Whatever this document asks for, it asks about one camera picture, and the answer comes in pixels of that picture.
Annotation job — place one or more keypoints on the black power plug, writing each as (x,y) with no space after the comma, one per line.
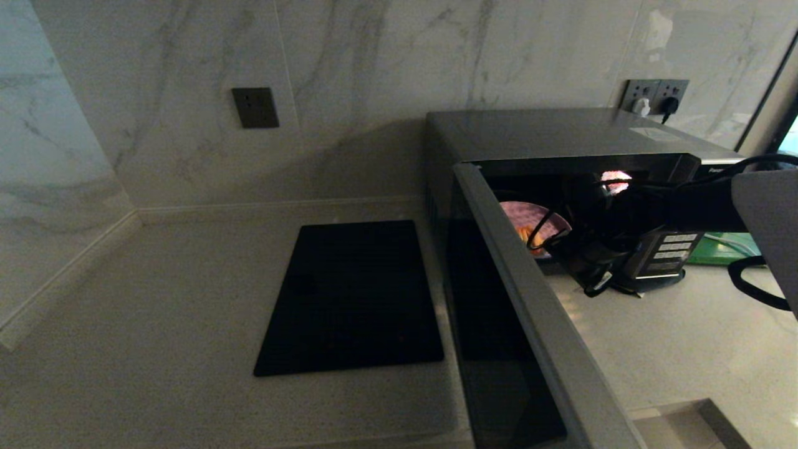
(669,107)

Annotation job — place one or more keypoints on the white cabinet front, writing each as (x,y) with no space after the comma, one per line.
(686,430)

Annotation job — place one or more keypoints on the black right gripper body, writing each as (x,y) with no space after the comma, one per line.
(592,259)

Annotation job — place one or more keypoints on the white power plug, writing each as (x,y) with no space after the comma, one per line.
(640,106)

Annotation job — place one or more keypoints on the orange snack sticks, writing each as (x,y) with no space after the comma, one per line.
(525,234)

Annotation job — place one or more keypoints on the black induction cooktop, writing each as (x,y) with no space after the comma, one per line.
(349,299)

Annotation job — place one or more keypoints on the green cutting board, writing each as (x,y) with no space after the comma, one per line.
(723,249)

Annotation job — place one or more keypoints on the silver black microwave oven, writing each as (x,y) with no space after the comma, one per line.
(536,132)

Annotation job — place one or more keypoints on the black glass microwave door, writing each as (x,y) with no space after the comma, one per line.
(517,299)

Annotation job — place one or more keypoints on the double wall socket with plugs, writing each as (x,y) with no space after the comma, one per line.
(674,89)
(636,90)

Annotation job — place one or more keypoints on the dark single wall socket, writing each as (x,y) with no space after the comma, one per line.
(255,108)

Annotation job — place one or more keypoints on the purple plate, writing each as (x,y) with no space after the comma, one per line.
(523,215)

